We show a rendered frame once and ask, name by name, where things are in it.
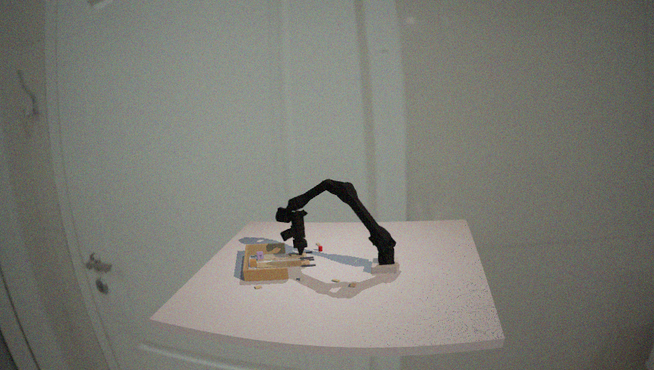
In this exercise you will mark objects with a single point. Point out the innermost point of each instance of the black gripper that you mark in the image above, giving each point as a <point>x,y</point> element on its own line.
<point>299,240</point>

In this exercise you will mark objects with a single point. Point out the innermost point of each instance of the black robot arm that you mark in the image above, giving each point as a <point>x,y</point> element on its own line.
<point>346,192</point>

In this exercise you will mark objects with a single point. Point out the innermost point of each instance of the tan striped strip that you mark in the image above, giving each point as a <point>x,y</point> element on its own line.
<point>295,256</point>

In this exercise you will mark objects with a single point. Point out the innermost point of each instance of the tan grid-patterned strip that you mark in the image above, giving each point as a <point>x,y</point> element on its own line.
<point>297,263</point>

